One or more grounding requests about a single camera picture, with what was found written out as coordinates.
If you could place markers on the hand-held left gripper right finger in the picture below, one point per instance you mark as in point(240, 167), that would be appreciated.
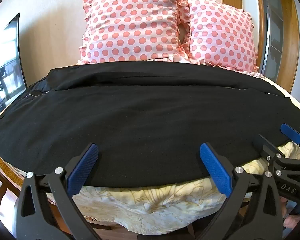
point(216, 168)

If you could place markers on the wooden framed glass door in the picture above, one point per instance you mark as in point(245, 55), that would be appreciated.
point(273, 30)

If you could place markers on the pink polka dot pillow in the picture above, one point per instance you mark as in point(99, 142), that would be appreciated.
point(221, 33)
point(132, 23)

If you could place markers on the yellow floral bed sheet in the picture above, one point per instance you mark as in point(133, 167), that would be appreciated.
point(150, 205)

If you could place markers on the person's right hand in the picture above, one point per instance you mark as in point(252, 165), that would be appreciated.
point(292, 221)

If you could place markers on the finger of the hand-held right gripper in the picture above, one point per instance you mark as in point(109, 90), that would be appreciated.
point(271, 150)
point(291, 132)

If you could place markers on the black pants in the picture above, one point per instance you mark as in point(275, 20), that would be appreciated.
point(140, 120)

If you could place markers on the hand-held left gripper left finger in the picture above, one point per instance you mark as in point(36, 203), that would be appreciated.
point(83, 167)

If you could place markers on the window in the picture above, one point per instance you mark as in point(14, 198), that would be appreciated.
point(8, 75)

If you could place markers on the wooden bed frame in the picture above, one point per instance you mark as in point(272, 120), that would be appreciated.
point(5, 187)

